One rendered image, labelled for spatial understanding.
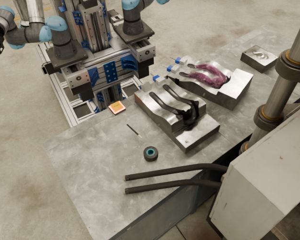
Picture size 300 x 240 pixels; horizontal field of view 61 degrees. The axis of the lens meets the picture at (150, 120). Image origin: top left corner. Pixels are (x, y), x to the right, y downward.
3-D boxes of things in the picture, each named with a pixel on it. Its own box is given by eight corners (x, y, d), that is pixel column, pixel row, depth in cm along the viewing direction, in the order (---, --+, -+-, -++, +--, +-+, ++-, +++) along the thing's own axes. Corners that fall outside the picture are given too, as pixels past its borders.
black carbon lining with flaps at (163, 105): (147, 95, 162) (146, 85, 155) (167, 85, 167) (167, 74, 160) (183, 130, 143) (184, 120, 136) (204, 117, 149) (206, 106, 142)
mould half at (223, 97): (166, 80, 180) (166, 68, 172) (185, 61, 193) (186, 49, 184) (232, 111, 160) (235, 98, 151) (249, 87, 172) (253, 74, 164)
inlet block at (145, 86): (136, 91, 172) (134, 84, 170) (143, 88, 174) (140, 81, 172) (145, 92, 161) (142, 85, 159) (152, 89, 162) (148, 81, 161)
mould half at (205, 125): (135, 102, 168) (133, 87, 158) (165, 85, 177) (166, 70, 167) (185, 154, 142) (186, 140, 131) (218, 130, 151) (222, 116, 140)
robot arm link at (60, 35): (69, 44, 155) (62, 23, 145) (47, 45, 155) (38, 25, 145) (72, 33, 163) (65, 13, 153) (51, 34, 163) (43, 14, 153)
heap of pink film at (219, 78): (183, 77, 173) (184, 68, 167) (196, 64, 181) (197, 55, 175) (218, 93, 162) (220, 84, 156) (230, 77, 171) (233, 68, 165)
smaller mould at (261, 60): (240, 60, 191) (242, 52, 186) (253, 52, 196) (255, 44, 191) (262, 74, 180) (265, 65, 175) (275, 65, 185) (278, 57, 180)
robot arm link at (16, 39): (30, 49, 129) (21, 30, 120) (8, 51, 129) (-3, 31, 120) (34, 40, 134) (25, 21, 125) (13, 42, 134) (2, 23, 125)
